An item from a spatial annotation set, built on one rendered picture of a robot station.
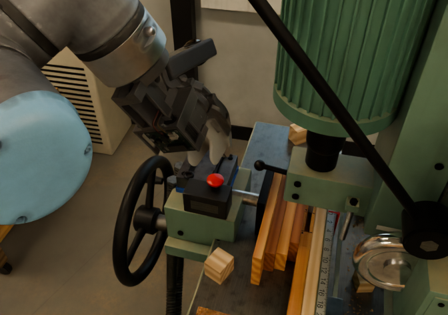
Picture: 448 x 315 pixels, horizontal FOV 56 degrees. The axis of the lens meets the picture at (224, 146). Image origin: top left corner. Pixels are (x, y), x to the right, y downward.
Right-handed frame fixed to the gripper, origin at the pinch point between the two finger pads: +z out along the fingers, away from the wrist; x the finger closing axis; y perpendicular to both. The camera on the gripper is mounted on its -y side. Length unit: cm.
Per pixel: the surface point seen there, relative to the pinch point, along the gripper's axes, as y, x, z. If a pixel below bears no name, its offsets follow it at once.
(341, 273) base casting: 3.6, 6.7, 39.9
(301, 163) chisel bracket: -4.3, 7.2, 11.7
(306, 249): 6.1, 5.8, 22.7
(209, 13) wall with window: -116, -71, 48
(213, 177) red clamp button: -0.2, -7.3, 8.8
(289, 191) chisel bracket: -0.5, 4.7, 14.2
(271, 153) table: -18.6, -8.5, 28.0
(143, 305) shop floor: 6, -85, 88
